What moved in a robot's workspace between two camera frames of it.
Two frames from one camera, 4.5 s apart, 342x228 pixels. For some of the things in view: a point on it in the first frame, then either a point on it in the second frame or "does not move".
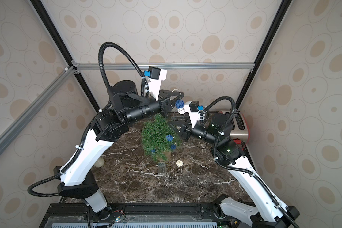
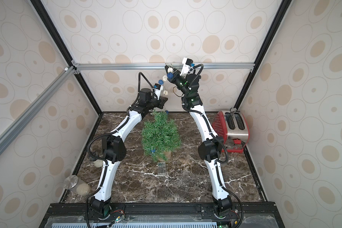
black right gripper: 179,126 -> 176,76
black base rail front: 75,214 does not move
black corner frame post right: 282,10 does not move
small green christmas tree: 159,138 does not move
